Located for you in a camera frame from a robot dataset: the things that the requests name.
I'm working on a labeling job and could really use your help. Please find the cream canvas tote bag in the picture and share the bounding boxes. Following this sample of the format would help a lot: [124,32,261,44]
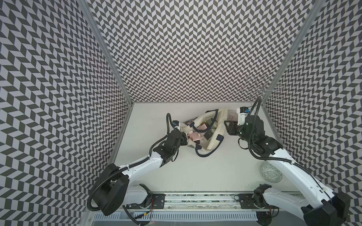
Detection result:
[180,107,228,158]

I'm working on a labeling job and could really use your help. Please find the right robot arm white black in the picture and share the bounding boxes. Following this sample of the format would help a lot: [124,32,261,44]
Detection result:
[224,98,351,226]

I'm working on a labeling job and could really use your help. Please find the silver wire jewelry stand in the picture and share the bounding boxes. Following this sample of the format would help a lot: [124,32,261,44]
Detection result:
[240,76,284,102]

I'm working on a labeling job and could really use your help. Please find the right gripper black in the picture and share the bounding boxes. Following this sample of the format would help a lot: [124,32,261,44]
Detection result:
[223,121,254,144]

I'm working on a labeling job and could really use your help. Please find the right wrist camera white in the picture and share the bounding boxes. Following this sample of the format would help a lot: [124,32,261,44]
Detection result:
[237,106,250,126]

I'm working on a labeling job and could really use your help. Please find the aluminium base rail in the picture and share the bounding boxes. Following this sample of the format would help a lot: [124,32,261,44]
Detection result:
[84,192,323,212]

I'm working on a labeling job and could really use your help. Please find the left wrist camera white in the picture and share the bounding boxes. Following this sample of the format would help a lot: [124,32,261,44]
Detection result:
[172,120,181,130]

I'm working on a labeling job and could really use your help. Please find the green patterned ceramic bowl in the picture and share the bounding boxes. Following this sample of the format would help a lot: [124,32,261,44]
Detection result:
[260,161,283,183]

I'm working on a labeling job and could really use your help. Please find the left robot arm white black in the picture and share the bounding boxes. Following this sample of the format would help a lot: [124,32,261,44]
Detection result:
[86,114,188,216]

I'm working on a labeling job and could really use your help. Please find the pink pencil sharpener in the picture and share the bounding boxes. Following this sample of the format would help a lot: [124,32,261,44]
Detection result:
[189,132,201,142]
[197,123,208,133]

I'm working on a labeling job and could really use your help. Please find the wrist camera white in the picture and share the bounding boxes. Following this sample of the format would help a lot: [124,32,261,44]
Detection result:
[237,106,250,126]
[172,120,181,130]

